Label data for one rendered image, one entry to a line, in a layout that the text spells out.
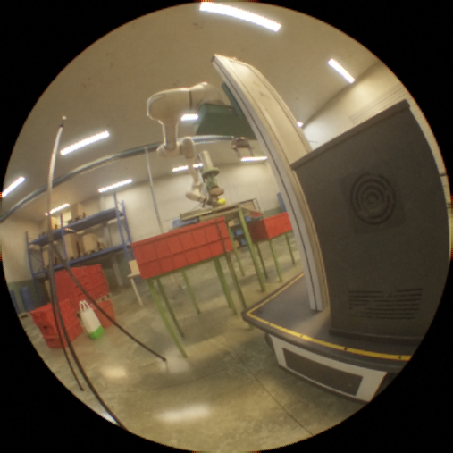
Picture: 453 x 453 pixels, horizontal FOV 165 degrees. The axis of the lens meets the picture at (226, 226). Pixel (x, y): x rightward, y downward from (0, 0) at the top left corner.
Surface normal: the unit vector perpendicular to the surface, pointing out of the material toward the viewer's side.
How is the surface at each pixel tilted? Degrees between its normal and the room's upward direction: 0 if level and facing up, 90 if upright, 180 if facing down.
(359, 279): 90
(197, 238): 90
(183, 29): 180
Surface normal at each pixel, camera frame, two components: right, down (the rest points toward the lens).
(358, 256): -0.84, 0.25
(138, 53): 0.31, 0.95
